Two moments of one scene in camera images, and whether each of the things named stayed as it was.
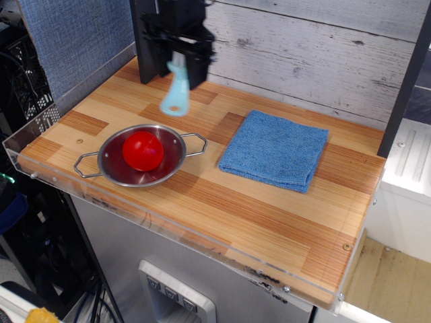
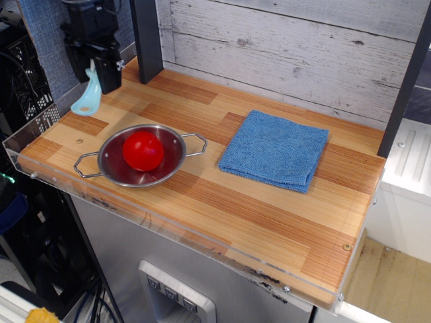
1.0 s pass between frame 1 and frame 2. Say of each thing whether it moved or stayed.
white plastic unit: stayed
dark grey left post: stayed
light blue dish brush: moved
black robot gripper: moved
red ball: stayed
